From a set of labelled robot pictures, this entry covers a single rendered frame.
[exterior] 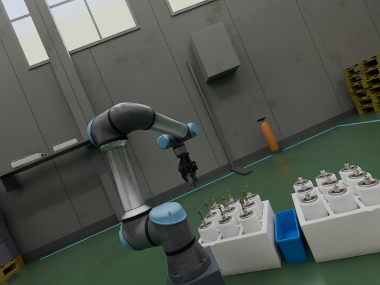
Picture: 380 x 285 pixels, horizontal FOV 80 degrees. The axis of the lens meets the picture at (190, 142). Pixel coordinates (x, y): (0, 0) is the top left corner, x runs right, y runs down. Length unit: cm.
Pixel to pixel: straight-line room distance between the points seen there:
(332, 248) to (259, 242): 29
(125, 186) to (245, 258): 70
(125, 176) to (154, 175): 288
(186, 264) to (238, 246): 47
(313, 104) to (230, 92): 148
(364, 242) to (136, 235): 90
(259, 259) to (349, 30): 462
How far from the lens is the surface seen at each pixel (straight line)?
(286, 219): 148
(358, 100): 467
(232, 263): 129
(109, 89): 396
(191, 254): 82
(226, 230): 124
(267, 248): 122
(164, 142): 117
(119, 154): 88
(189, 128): 112
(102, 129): 89
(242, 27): 441
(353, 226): 118
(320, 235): 118
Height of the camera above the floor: 70
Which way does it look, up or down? level
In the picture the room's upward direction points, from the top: 23 degrees counter-clockwise
